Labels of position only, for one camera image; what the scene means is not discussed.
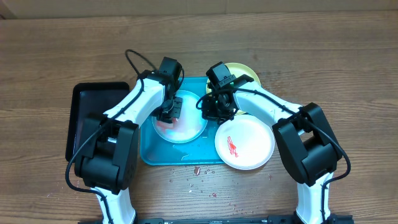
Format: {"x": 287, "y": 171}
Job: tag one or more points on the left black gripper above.
{"x": 177, "y": 113}

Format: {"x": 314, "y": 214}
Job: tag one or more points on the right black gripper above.
{"x": 214, "y": 115}

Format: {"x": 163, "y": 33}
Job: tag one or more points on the pink and green sponge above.
{"x": 163, "y": 126}

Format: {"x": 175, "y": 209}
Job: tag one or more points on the light blue plate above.
{"x": 190, "y": 123}

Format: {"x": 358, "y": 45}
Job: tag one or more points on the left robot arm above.
{"x": 107, "y": 154}

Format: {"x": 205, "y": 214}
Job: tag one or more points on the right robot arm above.
{"x": 307, "y": 145}

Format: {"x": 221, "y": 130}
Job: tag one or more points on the teal plastic tray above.
{"x": 156, "y": 151}

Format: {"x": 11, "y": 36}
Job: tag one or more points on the black tray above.
{"x": 91, "y": 98}

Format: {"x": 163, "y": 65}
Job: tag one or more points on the yellow-green plate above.
{"x": 238, "y": 69}

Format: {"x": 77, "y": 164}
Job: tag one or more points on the white plate with red stain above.
{"x": 244, "y": 143}

